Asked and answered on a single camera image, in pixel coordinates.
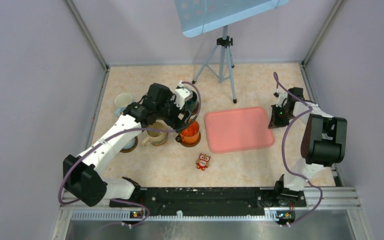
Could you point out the red owl figure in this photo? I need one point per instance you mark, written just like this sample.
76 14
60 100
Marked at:
202 162

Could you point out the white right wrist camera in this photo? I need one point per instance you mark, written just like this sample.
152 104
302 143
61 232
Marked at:
281 97

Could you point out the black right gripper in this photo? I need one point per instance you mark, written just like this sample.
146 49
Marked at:
275 122

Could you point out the dark brown coaster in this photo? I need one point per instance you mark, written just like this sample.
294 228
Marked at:
190 145
131 149

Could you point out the light blue mug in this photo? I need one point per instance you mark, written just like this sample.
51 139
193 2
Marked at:
121 102

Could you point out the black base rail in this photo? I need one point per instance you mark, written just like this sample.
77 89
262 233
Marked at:
212 201

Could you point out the dark green mug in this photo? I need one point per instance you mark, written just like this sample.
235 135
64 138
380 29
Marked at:
192 104

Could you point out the orange mug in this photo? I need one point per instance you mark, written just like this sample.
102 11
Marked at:
190 134

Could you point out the beige mug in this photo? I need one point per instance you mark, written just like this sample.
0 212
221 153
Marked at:
156 136

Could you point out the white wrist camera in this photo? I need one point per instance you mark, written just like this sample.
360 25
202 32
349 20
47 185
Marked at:
281 97
182 95

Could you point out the pink tray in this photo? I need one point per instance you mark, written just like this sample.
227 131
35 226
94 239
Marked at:
238 130

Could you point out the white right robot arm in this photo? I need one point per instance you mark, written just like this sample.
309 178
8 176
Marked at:
323 143

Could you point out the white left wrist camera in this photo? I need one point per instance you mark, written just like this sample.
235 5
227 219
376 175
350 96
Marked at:
182 95

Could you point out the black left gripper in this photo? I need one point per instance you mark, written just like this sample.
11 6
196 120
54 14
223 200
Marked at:
176 122

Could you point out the dark brown coaster front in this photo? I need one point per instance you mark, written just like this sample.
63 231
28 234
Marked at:
190 145

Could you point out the blue dotted board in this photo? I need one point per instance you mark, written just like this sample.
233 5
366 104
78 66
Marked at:
201 16

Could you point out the white mug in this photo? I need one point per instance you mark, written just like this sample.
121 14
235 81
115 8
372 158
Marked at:
129 144

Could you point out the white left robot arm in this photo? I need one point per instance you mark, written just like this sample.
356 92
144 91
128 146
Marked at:
82 172

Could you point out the grey cable duct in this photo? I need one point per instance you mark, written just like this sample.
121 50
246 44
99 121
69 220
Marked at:
127 216

